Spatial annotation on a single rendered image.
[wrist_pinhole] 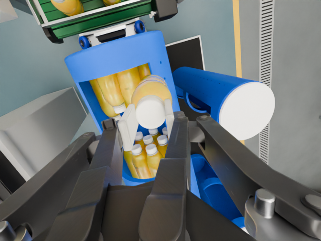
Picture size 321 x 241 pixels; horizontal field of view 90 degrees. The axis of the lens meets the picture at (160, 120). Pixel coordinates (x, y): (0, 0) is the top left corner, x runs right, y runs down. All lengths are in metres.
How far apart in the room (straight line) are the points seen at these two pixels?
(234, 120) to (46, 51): 1.54
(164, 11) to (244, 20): 1.45
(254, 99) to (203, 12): 1.19
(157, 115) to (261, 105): 0.69
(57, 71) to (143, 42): 1.38
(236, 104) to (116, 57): 0.55
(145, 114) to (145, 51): 0.23
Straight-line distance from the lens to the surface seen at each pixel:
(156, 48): 0.44
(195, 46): 1.60
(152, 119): 0.20
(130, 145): 0.16
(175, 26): 1.71
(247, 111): 0.82
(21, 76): 1.86
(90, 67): 0.41
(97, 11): 0.66
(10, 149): 0.85
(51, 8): 0.78
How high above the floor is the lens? 1.62
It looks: 65 degrees down
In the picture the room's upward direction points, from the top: 152 degrees clockwise
